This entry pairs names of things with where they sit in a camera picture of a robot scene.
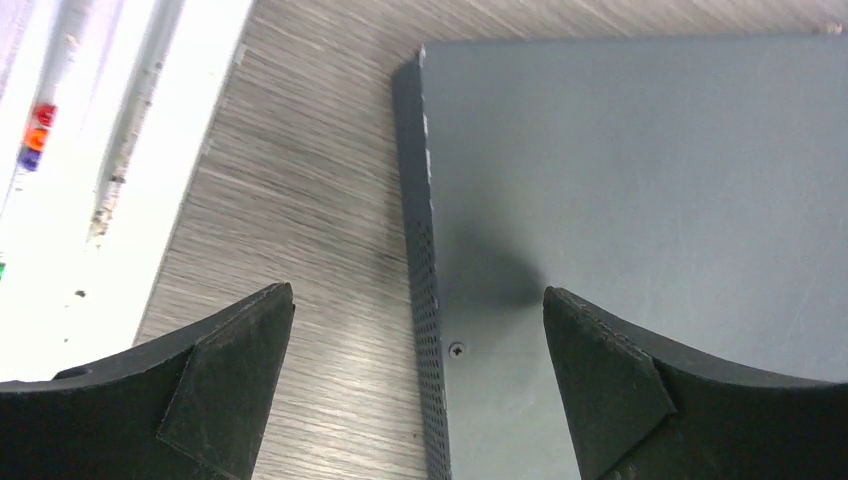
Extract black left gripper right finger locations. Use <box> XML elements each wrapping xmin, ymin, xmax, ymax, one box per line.
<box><xmin>543</xmin><ymin>287</ymin><xmax>847</xmax><ymax>479</ymax></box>

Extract dark network switch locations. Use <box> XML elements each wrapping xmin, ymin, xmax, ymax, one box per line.
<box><xmin>392</xmin><ymin>34</ymin><xmax>847</xmax><ymax>479</ymax></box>

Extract coloured markers on frame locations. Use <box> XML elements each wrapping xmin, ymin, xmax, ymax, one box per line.
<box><xmin>17</xmin><ymin>103</ymin><xmax>57</xmax><ymax>171</ymax></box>

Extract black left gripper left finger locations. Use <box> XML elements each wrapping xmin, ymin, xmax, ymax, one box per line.
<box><xmin>1</xmin><ymin>283</ymin><xmax>295</xmax><ymax>479</ymax></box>

